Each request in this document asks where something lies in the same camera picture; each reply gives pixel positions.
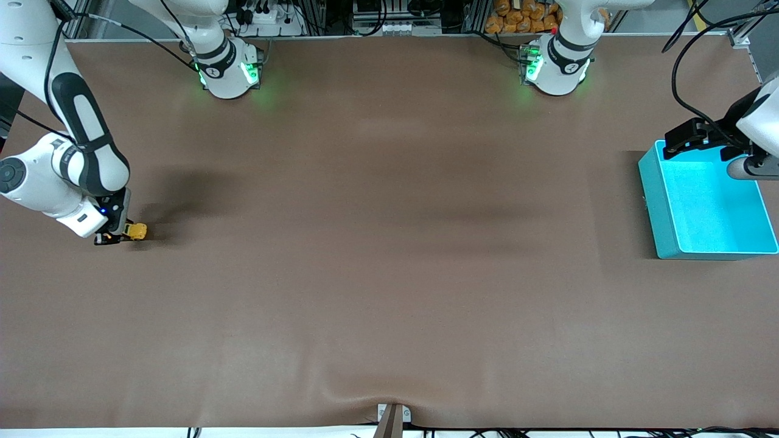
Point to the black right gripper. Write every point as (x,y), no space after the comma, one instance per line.
(117,210)

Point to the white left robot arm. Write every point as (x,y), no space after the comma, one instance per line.
(566,61)

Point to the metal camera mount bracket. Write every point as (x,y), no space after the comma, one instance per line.
(392,423)

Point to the teal plastic bin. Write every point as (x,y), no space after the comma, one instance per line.
(700,213)

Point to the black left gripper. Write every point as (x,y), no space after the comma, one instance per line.
(728,126)

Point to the yellow beetle toy car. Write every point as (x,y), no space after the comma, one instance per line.
(137,231)

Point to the aluminium frame profile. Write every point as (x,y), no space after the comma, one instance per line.
(739,38)
(79,21)

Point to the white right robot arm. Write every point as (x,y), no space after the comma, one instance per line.
(36,61)

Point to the orange packaged items pile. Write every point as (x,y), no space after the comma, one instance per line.
(517,18)

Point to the brown table mat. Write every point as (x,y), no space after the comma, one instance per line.
(389,243)

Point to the white power strip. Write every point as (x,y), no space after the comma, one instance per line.
(268,18)

